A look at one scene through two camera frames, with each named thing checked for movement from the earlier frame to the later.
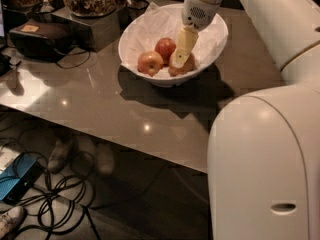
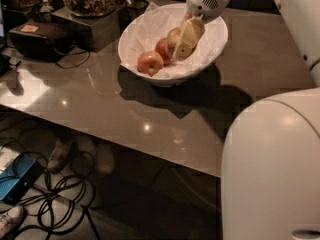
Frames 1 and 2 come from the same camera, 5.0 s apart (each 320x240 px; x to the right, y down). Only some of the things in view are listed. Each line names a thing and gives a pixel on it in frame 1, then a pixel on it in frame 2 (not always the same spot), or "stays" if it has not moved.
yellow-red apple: (189, 65) to (174, 38)
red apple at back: (166, 48) stays
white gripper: (197, 12) stays
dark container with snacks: (91, 33) stays
